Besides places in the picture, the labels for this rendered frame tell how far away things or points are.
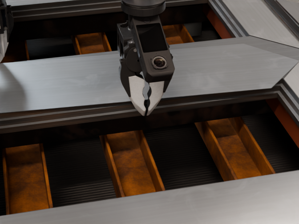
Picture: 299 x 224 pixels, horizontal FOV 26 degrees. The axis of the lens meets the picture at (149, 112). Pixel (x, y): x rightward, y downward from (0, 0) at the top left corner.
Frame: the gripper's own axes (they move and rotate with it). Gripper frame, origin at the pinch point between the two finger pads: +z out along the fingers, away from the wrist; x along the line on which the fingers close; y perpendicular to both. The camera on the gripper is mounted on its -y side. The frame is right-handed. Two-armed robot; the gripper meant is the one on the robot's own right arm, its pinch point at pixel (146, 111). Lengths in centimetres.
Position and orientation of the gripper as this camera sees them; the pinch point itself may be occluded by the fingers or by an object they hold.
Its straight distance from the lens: 112.5
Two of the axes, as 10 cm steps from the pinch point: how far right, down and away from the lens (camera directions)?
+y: -2.3, -5.4, 8.1
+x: -9.7, 1.3, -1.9
